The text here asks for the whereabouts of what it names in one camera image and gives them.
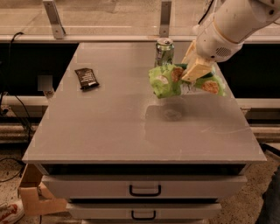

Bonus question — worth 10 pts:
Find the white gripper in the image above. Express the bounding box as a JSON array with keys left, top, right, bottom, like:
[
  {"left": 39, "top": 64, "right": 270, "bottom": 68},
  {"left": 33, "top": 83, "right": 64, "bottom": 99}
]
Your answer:
[{"left": 182, "top": 13, "right": 243, "bottom": 82}]

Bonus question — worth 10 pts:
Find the green rice chip bag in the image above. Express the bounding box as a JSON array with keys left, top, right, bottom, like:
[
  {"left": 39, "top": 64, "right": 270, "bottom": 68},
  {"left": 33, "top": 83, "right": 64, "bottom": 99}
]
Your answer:
[{"left": 148, "top": 64, "right": 226, "bottom": 99}]

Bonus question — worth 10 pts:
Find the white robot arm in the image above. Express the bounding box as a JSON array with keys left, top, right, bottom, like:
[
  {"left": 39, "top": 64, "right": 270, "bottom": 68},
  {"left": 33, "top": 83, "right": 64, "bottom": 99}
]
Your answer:
[{"left": 181, "top": 0, "right": 280, "bottom": 82}]

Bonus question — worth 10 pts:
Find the dark rxbar chocolate bar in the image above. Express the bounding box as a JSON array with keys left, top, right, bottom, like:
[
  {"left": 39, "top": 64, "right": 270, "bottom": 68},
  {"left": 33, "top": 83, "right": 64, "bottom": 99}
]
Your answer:
[{"left": 75, "top": 68, "right": 99, "bottom": 90}]

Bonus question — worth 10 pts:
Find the green soda can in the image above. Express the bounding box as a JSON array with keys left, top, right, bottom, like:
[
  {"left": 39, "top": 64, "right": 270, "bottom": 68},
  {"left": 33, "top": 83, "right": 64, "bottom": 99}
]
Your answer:
[{"left": 155, "top": 38, "right": 174, "bottom": 67}]

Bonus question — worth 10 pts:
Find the upper grey drawer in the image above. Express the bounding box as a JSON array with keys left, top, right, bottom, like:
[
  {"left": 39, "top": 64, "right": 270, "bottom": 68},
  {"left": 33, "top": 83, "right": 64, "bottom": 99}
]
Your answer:
[{"left": 42, "top": 175, "right": 247, "bottom": 200}]

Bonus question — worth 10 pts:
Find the grey drawer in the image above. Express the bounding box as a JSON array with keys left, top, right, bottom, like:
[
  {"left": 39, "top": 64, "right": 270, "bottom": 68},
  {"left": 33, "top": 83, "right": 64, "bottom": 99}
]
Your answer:
[
  {"left": 42, "top": 175, "right": 247, "bottom": 200},
  {"left": 66, "top": 203, "right": 221, "bottom": 221}
]

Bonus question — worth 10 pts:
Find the lower grey drawer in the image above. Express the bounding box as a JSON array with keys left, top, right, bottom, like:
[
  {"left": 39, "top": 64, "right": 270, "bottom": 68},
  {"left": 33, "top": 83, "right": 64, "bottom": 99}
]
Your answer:
[{"left": 66, "top": 203, "right": 221, "bottom": 221}]

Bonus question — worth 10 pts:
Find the brown cardboard box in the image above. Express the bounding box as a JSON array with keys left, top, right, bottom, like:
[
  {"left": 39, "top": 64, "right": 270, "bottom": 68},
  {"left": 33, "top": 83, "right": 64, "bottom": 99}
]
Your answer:
[{"left": 18, "top": 164, "right": 67, "bottom": 216}]

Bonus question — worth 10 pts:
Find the white red sneaker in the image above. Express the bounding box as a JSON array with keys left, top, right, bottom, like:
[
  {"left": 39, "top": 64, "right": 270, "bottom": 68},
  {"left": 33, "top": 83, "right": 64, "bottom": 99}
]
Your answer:
[{"left": 0, "top": 199, "right": 25, "bottom": 224}]

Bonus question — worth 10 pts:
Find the middle metal bracket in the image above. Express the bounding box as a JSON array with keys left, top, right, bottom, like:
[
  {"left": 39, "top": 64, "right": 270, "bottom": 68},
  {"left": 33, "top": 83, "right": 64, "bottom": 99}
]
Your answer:
[{"left": 159, "top": 1, "right": 172, "bottom": 38}]

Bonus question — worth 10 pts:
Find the metal bracket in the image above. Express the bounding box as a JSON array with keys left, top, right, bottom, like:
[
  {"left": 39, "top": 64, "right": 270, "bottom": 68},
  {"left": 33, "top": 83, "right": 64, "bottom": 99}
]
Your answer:
[
  {"left": 43, "top": 0, "right": 66, "bottom": 39},
  {"left": 159, "top": 1, "right": 172, "bottom": 38}
]

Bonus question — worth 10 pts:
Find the black upper drawer handle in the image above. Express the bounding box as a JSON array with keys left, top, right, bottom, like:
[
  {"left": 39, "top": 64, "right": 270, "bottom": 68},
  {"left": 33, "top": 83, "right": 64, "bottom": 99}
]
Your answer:
[{"left": 129, "top": 185, "right": 162, "bottom": 197}]

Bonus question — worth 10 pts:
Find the black drawer handle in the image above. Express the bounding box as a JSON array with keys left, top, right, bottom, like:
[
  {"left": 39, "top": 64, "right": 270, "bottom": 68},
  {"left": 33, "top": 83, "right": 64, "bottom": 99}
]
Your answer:
[
  {"left": 130, "top": 210, "right": 157, "bottom": 221},
  {"left": 129, "top": 185, "right": 162, "bottom": 197}
]

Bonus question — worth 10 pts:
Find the left metal bracket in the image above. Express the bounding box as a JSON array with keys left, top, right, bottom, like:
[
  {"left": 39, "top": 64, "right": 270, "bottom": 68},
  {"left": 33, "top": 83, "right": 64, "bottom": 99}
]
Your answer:
[{"left": 43, "top": 0, "right": 66, "bottom": 39}]

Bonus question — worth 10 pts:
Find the black lower drawer handle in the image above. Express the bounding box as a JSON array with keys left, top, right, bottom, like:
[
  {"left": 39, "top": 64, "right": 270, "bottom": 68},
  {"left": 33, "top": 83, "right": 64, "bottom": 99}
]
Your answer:
[{"left": 130, "top": 210, "right": 157, "bottom": 221}]

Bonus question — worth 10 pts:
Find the black cable left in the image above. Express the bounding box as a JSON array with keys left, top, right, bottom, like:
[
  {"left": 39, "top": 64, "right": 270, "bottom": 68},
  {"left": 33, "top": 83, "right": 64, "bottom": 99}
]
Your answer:
[{"left": 0, "top": 31, "right": 33, "bottom": 183}]

